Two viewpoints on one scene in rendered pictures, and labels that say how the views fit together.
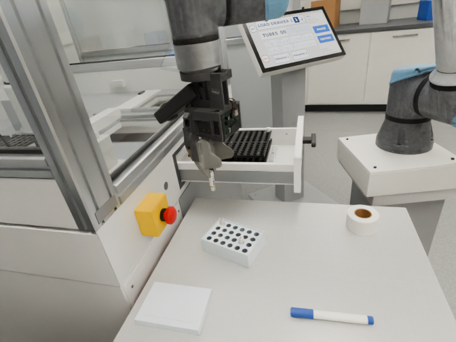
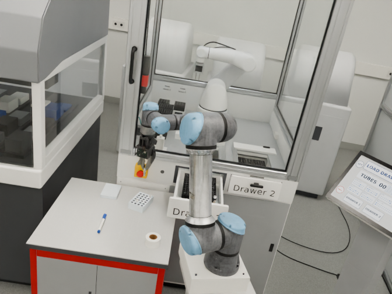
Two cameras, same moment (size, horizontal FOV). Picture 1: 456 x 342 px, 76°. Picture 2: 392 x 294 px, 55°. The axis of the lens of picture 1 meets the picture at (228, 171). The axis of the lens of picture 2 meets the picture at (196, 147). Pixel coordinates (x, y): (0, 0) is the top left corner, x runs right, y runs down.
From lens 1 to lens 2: 180 cm
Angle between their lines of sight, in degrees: 62
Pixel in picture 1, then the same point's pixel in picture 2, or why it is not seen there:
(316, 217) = (160, 230)
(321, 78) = not seen: outside the picture
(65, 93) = (130, 116)
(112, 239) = (122, 161)
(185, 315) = (105, 192)
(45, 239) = not seen: hidden behind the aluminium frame
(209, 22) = (144, 121)
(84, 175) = (123, 137)
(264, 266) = (128, 212)
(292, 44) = (376, 200)
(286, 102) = (357, 245)
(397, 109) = not seen: hidden behind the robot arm
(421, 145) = (206, 259)
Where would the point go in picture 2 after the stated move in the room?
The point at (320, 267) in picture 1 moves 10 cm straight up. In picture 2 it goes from (126, 226) to (128, 209)
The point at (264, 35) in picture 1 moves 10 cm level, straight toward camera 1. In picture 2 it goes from (362, 175) to (344, 173)
